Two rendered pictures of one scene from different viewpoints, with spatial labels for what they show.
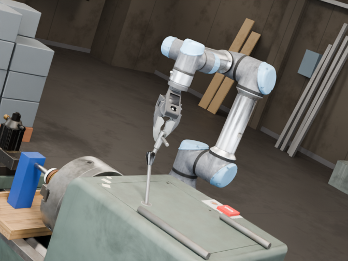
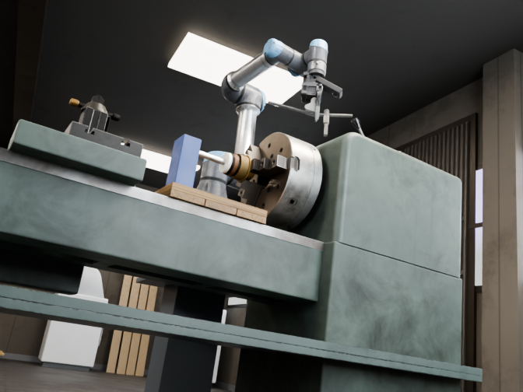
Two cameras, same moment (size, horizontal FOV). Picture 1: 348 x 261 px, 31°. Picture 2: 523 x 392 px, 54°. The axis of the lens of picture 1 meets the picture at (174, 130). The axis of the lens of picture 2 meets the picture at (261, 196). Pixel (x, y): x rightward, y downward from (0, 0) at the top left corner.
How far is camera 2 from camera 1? 2.76 m
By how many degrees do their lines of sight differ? 74
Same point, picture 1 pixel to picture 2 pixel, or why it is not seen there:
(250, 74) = (256, 94)
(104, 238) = (396, 178)
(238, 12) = not seen: outside the picture
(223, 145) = not seen: hidden behind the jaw
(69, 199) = (355, 152)
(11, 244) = (265, 230)
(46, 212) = (300, 181)
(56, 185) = (301, 151)
